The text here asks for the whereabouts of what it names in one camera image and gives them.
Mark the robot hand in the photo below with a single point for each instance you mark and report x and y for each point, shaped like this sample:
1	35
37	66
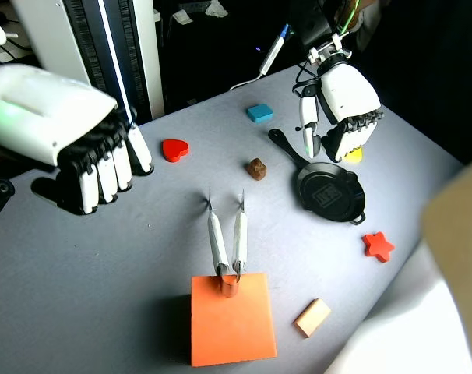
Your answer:
349	93
33	113

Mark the brown meat piece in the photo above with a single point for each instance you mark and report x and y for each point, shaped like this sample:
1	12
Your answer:
257	169

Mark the silver tongs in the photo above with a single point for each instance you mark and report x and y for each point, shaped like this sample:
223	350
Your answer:
216	241

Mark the black toy frying pan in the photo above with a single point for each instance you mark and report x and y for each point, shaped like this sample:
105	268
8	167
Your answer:
331	195

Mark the yellow block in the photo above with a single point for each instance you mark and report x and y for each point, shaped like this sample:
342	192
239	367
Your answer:
354	156

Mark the white side desk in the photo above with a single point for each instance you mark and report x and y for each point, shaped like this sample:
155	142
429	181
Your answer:
14	50

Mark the blue rounded block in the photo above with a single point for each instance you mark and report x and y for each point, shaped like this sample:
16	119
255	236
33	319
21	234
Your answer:
260	113

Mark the red heart block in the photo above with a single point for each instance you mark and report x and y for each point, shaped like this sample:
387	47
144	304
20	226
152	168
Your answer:
175	150

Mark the red star block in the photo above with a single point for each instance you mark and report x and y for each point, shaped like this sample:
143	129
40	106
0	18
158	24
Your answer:
378	246

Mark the crumpled white paper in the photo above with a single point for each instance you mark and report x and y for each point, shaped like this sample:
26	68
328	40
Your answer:
215	8

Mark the grey table cloth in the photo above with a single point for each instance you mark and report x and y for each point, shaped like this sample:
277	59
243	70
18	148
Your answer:
103	272

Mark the small white paper scrap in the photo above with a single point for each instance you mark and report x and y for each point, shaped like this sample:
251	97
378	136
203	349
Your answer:
181	17

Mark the beige cardboard sheet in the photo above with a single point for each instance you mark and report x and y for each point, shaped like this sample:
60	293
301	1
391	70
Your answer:
458	241

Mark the beige wooden block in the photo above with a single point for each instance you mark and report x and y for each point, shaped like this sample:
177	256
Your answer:
312	317

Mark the white blurred panel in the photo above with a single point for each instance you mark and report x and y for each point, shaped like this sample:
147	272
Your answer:
407	323

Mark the large orange block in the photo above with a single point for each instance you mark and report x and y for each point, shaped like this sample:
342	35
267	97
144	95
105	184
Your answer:
232	331

